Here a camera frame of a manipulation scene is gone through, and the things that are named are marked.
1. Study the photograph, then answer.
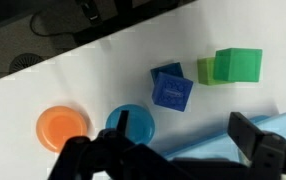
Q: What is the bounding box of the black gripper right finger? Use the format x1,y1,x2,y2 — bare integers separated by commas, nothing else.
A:
227,111,268,160

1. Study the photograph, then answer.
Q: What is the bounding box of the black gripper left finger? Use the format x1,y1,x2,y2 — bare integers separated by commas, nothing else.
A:
116,109,131,136

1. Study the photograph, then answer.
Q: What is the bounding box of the patterned blue block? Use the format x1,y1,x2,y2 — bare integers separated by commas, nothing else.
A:
151,71,195,113

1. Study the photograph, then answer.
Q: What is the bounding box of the light blue toy sink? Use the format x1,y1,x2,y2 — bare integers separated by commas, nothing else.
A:
162,108,286,168

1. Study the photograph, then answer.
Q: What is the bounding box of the dark green block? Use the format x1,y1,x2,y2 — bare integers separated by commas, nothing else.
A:
212,47,264,84

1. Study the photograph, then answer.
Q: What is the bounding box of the light green block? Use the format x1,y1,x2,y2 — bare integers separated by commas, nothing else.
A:
196,56,235,87

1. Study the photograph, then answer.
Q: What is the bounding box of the blue toy bowl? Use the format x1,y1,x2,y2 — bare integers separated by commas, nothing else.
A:
105,104,157,146

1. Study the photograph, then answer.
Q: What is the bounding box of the orange toy bowl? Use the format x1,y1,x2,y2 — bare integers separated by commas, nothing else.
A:
35,105,89,154

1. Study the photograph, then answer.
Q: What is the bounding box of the black round vented disc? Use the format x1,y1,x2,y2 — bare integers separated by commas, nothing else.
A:
8,53,45,74

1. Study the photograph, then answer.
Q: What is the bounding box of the black caster leg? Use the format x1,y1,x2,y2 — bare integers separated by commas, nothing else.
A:
79,0,104,26

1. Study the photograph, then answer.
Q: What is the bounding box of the thin black floor cable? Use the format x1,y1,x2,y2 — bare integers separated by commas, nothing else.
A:
29,12,79,38

